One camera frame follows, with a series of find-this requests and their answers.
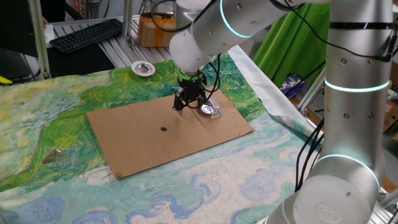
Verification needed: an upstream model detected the blue patterned bag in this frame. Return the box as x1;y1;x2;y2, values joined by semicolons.
281;73;307;100

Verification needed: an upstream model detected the green cloth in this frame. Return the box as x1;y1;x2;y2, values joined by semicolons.
253;2;331;90

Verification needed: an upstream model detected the brown cardboard sheet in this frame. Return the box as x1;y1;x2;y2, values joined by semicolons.
86;86;255;180

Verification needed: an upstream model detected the black cable bundle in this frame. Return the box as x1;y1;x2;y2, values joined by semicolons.
294;118;326;192

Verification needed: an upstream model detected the small metal dish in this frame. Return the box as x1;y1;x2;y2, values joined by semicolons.
136;63;152;75

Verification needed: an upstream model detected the white paper sheet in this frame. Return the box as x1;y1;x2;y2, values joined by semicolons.
43;24;55;44

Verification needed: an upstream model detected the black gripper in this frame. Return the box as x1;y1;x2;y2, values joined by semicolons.
172;77;206;116

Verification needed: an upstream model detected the cardboard box red label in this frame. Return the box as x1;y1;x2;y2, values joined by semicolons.
382;99;398;134

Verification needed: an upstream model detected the black monitor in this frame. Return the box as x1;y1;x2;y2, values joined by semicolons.
0;0;38;58

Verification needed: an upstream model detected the clear plastic bag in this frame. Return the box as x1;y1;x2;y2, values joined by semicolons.
40;146;78;169

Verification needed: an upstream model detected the black desk mat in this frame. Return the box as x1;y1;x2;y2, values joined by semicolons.
0;43;116;78

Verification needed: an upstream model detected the painting print tablecloth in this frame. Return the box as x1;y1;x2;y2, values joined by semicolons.
0;45;326;224

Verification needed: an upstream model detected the black keyboard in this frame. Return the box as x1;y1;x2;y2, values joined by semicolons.
49;17;124;54

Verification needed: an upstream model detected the small shiny metal plate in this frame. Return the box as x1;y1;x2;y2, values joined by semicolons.
198;104;216;115

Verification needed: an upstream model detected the white mesh bridge stand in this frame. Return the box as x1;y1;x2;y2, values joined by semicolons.
203;95;223;119

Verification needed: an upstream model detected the aluminium frame post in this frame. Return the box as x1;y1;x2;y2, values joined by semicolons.
122;0;135;46
297;67;327;116
27;0;52;80

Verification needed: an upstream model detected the cardboard box orange tape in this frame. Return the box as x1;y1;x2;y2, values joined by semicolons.
137;12;177;48

